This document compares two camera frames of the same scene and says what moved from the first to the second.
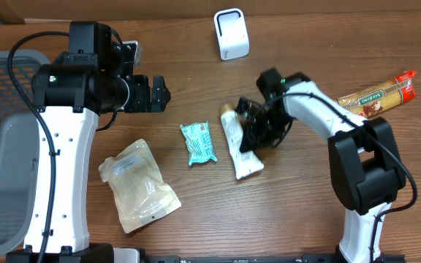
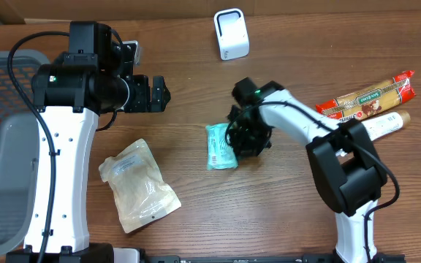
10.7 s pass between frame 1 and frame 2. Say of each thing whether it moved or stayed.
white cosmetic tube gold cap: moved
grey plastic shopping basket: stayed
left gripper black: stayed
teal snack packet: moved
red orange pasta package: stayed
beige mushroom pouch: stayed
